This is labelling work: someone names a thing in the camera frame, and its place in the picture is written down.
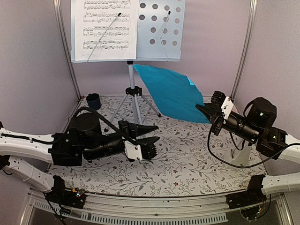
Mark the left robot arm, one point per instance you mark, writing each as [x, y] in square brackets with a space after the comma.
[14, 146]

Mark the dark blue cup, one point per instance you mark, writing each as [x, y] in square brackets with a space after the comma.
[93, 101]

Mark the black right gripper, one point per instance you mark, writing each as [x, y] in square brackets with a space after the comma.
[210, 113]

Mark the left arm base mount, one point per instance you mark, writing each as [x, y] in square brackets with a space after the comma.
[74, 198]

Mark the right aluminium frame post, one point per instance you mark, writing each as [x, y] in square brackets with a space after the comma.
[246, 44]

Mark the white perforated music stand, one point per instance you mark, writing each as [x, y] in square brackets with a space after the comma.
[159, 36]

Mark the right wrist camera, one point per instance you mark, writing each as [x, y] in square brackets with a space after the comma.
[222, 104]

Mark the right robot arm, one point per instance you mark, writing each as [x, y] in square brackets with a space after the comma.
[282, 158]

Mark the left aluminium frame post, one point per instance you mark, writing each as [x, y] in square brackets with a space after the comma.
[60, 22]

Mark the aluminium frame post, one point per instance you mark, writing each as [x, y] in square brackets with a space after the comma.
[60, 22]
[246, 44]

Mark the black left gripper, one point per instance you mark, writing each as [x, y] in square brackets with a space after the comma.
[134, 129]

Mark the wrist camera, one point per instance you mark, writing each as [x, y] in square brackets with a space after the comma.
[140, 152]
[222, 104]

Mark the white metronome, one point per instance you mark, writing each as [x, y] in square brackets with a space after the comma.
[239, 157]

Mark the blue sheet music page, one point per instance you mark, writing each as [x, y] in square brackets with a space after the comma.
[174, 94]

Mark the floral table mat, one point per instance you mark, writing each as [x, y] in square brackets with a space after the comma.
[189, 162]

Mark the white sheet music page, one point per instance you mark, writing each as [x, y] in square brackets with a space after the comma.
[104, 30]

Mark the aluminium front rail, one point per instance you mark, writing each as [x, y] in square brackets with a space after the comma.
[107, 209]

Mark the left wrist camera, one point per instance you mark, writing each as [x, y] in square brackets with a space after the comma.
[140, 152]

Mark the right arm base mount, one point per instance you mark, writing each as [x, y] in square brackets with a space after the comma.
[250, 202]

